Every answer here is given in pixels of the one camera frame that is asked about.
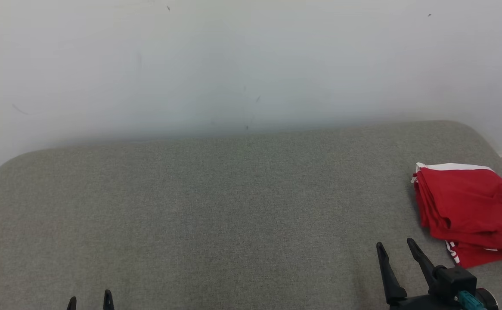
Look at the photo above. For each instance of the red shirt with white sleeves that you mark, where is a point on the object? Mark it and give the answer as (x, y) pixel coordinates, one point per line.
(466, 202)

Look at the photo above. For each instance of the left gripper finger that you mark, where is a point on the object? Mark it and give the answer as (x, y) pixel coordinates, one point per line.
(72, 305)
(108, 301)

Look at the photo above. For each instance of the grey fabric sofa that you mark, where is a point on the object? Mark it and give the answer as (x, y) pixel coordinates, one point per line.
(233, 215)

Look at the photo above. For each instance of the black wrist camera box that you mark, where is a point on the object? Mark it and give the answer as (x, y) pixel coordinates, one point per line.
(455, 280)

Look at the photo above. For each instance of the black round wrist flange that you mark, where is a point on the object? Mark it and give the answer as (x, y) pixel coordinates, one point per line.
(490, 301)

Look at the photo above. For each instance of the red mesh jersey striped trim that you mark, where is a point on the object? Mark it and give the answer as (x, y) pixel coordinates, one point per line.
(479, 257)

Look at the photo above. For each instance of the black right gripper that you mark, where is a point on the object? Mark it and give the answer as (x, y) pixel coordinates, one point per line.
(423, 304)

